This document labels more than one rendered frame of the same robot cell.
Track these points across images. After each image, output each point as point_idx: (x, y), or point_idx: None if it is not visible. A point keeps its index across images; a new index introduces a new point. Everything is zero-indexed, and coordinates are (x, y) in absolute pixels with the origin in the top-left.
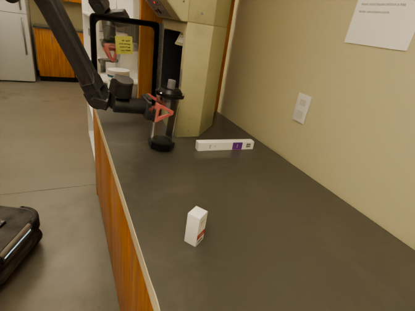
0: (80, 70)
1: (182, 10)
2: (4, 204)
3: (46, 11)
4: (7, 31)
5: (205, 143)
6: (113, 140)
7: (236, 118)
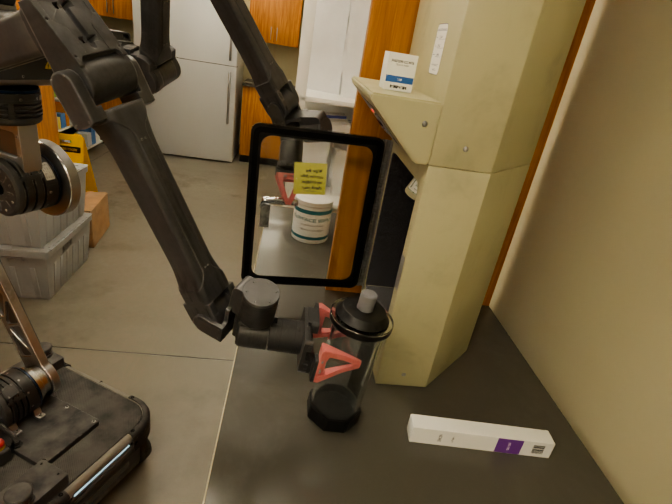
0: (179, 264)
1: (419, 142)
2: (123, 371)
3: (120, 159)
4: (209, 89)
5: (430, 430)
6: (247, 373)
7: (528, 338)
